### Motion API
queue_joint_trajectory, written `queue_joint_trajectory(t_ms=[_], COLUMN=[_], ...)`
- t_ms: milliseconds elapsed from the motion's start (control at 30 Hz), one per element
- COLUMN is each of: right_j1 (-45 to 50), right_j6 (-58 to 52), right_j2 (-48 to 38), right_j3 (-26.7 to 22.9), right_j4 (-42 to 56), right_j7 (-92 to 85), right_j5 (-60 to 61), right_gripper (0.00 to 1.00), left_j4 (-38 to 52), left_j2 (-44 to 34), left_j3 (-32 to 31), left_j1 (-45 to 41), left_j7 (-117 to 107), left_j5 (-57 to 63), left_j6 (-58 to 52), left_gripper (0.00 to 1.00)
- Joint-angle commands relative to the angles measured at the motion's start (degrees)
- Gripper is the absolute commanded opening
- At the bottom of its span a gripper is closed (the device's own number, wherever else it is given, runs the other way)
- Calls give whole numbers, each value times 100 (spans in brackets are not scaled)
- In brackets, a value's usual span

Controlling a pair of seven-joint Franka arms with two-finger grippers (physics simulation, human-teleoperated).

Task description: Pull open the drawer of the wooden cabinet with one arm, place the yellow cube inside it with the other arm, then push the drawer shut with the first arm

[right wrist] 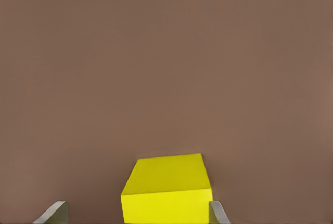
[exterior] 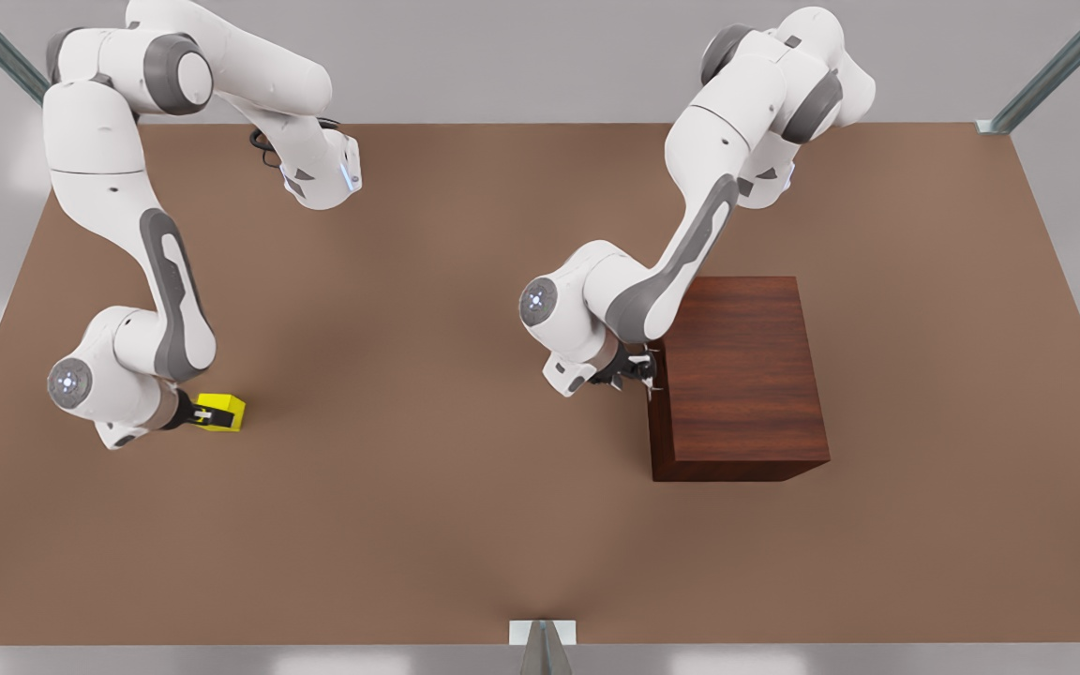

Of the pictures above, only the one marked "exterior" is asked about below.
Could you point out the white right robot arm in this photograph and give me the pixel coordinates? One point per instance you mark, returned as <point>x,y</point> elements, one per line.
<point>95,141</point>

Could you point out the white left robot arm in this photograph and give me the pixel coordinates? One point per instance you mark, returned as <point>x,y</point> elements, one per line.
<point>732,122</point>

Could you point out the dark wooden cabinet box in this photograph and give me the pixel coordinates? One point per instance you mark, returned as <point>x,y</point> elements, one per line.
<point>742,375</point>

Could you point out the yellow cube block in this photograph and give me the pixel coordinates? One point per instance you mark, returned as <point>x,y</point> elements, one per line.
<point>224,411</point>

